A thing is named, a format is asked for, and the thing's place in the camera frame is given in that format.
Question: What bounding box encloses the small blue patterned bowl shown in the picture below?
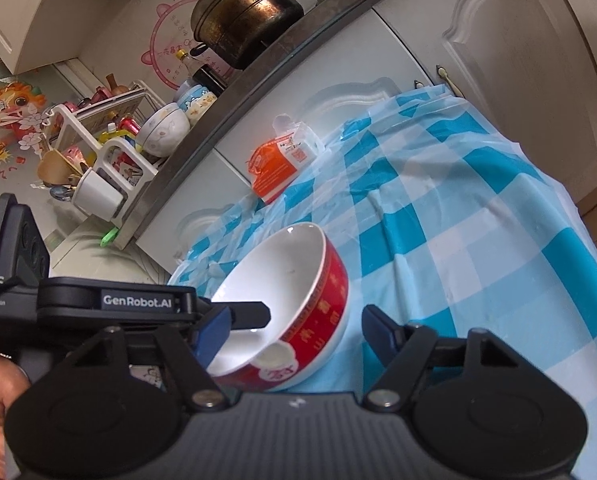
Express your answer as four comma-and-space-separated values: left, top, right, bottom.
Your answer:
177, 84, 217, 127

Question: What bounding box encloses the red and white bowl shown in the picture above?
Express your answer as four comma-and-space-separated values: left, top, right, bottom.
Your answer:
207, 222, 349, 391

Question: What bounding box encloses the white utensil cup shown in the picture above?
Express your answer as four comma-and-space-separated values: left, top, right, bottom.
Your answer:
72, 168, 123, 221

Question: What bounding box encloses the wooden spatula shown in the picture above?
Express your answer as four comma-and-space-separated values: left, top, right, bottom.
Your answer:
37, 150, 82, 185

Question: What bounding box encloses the white condiment rack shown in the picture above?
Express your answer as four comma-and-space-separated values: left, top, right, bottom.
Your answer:
49, 80, 165, 228

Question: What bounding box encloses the blue checkered tablecloth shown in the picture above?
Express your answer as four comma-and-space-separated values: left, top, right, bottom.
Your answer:
170, 86, 597, 479

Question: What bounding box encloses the orange tissue pack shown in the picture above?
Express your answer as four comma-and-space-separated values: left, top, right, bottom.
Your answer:
248, 115, 324, 204

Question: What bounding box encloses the blue cartoon bowl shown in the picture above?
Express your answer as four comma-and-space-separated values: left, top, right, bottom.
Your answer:
129, 365, 166, 391

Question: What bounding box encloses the brass steamer pot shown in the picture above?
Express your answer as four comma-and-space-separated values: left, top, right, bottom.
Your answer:
190, 0, 304, 70

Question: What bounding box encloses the white floral bowl on counter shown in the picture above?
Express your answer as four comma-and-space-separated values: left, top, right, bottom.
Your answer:
136, 103, 191, 158

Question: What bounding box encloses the dark soy sauce bottle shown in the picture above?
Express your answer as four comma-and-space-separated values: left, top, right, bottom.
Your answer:
176, 49, 227, 96

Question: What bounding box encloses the dragon window sticker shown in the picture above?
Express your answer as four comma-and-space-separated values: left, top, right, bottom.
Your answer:
0, 77, 50, 181

